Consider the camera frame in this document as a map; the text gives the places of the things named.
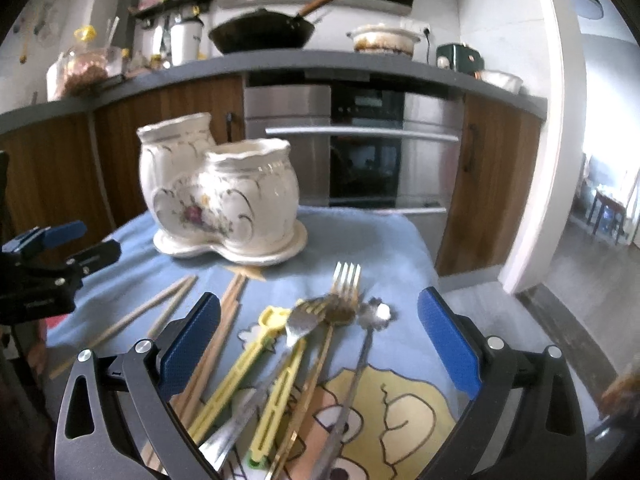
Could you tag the white ceramic double utensil holder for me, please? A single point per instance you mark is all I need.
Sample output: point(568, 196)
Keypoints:
point(236, 199)

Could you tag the black wall spice shelf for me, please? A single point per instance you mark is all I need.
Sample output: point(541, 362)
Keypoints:
point(166, 6)

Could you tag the silver flower-head spoon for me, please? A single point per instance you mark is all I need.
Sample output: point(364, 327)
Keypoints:
point(373, 316)

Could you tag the white ceramic pot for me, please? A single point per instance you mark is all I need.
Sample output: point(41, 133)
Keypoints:
point(380, 38)

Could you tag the blue cartoon table cloth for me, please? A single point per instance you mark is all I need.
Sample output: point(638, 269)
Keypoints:
point(311, 365)

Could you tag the clear plastic food container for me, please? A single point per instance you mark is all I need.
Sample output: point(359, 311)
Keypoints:
point(74, 73)

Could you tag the wooden chair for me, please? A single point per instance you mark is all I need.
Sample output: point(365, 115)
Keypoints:
point(602, 203)

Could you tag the gold fork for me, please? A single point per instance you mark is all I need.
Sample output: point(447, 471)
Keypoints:
point(344, 295)

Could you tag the person left hand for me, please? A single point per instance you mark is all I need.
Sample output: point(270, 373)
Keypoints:
point(37, 349)

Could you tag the black wok wooden handle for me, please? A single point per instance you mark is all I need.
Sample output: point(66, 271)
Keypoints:
point(265, 30)

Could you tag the white bowl on counter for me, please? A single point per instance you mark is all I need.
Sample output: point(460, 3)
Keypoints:
point(502, 80)

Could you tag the green small appliance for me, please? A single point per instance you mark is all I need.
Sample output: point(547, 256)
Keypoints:
point(460, 58)

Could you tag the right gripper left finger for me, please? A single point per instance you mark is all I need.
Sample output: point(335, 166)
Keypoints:
point(115, 420)

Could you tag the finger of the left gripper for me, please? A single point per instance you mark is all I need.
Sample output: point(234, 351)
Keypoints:
point(95, 258)
point(38, 239)

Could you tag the wooden chopstick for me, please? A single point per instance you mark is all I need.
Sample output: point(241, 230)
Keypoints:
point(184, 404)
point(187, 404)
point(173, 305)
point(113, 330)

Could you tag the white thermos black lid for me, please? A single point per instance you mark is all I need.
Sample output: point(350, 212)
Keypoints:
point(185, 41)

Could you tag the yellow plastic utensil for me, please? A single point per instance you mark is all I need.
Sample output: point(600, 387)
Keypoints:
point(270, 324)
point(275, 407)

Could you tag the stainless steel oven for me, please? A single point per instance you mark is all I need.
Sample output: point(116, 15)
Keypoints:
point(357, 146)

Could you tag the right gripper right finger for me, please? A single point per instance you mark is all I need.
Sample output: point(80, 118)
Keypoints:
point(546, 438)

